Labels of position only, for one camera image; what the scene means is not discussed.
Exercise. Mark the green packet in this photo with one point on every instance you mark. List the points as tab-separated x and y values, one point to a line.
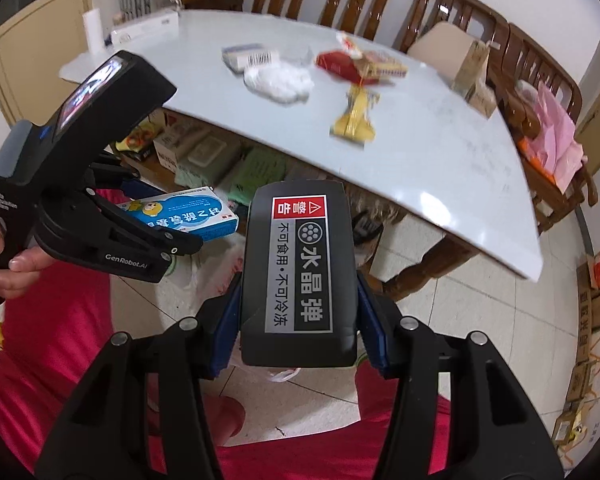
255	172

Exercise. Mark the yellow and red striped box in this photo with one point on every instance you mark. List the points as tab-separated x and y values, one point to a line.
385	67

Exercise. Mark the yellow and red snack bag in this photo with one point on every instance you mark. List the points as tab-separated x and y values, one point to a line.
137	140

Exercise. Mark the white and orange wrapper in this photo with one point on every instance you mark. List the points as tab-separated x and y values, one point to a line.
349	42

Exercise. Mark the blue and white medicine box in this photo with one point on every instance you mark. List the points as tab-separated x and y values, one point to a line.
200	210

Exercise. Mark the yellow snack wrapper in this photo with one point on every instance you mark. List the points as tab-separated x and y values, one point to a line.
355	120

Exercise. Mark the grey box with barcode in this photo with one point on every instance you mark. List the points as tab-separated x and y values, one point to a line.
245	55

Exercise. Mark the white crumpled plastic bag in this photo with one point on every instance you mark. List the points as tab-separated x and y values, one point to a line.
277	80

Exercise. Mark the small cardboard carton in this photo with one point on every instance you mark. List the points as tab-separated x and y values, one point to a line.
472	65
481	100

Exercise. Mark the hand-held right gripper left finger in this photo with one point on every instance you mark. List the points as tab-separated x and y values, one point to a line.
227	330

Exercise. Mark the flat cardboard box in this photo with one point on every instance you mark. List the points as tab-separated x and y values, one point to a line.
582	382
572	427

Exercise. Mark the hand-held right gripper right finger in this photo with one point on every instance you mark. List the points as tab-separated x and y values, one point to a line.
372	330

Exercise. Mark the black box with label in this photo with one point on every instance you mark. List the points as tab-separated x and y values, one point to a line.
300	270

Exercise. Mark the beige door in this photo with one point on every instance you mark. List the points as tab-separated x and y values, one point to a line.
30	50

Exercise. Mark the grey green tray box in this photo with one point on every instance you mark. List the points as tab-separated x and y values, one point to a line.
207	155

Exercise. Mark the long white box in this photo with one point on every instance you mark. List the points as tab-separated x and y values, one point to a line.
145	27

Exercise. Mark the wooden table base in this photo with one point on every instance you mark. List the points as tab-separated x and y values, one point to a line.
430	265

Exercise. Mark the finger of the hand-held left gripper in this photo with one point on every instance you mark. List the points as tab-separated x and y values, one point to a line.
180	247
115	172

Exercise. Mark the beige cushion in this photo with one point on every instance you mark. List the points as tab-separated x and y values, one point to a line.
437	42

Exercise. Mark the pink plastic bag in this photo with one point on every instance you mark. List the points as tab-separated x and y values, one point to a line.
560	140

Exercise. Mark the printed cardboard box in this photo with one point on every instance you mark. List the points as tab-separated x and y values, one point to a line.
177	140

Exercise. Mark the person's left hand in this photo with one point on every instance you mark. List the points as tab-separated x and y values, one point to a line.
25	272

